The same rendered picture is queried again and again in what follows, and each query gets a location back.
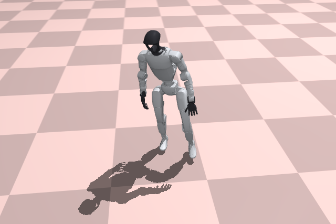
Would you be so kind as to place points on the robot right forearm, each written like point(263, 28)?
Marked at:
point(142, 85)

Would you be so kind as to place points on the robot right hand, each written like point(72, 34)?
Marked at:
point(143, 99)

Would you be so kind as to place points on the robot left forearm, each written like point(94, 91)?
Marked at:
point(189, 88)

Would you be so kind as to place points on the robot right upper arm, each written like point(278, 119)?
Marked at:
point(142, 74)

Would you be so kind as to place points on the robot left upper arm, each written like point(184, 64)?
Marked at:
point(177, 58)

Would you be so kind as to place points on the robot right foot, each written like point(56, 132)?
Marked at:
point(163, 144)

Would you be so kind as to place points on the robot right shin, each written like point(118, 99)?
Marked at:
point(162, 129)

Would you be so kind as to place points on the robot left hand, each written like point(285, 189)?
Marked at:
point(191, 107)

